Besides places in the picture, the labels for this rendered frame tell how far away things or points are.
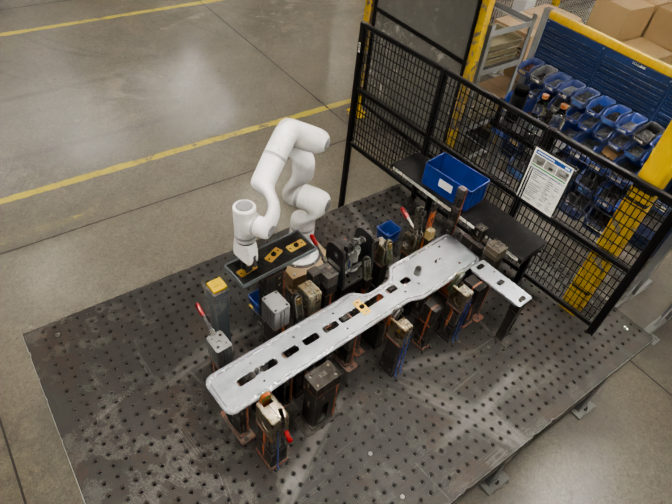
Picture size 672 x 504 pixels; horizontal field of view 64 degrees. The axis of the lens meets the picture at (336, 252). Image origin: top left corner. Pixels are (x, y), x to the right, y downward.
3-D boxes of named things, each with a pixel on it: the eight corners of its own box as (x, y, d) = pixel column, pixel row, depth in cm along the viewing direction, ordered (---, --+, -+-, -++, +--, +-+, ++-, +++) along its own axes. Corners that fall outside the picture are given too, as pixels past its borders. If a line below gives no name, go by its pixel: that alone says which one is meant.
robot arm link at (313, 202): (297, 214, 266) (300, 175, 250) (330, 227, 262) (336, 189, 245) (285, 228, 258) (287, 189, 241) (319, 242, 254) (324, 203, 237)
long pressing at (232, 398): (233, 424, 187) (232, 422, 186) (200, 379, 199) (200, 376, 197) (482, 260, 256) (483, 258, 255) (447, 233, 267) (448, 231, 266)
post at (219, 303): (220, 361, 238) (213, 298, 206) (211, 349, 241) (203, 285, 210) (235, 352, 241) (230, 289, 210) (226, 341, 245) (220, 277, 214)
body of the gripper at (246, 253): (229, 233, 202) (230, 254, 210) (246, 248, 198) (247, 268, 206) (244, 225, 206) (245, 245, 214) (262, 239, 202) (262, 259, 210)
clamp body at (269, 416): (272, 477, 204) (272, 434, 179) (250, 447, 212) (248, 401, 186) (294, 460, 210) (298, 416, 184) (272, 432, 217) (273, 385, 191)
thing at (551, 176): (551, 220, 257) (577, 168, 235) (513, 195, 268) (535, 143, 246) (553, 218, 258) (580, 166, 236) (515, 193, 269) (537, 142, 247)
